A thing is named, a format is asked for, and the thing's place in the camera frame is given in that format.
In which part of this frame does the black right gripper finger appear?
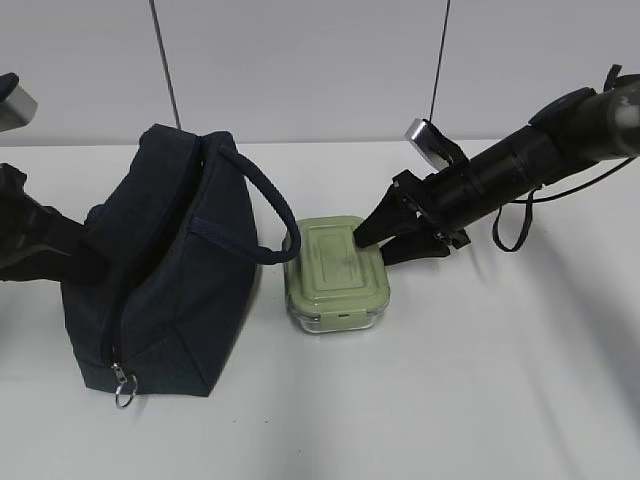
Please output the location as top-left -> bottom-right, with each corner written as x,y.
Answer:
354,187 -> 417,248
382,227 -> 450,266

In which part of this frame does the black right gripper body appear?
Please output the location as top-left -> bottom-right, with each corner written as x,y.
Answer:
392,170 -> 471,248

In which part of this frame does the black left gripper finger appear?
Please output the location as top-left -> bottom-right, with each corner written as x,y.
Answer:
47,212 -> 109,286

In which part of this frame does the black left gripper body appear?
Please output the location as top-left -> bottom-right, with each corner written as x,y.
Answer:
1,163 -> 65,281

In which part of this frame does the green lid glass container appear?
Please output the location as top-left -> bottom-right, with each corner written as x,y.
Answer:
284,215 -> 391,335

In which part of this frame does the navy blue lunch bag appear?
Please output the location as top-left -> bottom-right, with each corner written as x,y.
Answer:
61,124 -> 301,396

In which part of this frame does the silver zipper pull ring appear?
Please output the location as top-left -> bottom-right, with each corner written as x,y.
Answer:
110,362 -> 139,410

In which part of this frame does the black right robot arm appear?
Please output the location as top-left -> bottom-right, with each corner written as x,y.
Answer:
354,66 -> 639,266

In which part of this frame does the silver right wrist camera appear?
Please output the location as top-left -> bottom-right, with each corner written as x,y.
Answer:
404,118 -> 468,171

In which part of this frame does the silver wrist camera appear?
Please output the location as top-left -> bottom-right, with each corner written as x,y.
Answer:
0,72 -> 38,132
404,118 -> 468,171

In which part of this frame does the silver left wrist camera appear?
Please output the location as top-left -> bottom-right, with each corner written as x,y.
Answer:
0,72 -> 38,132

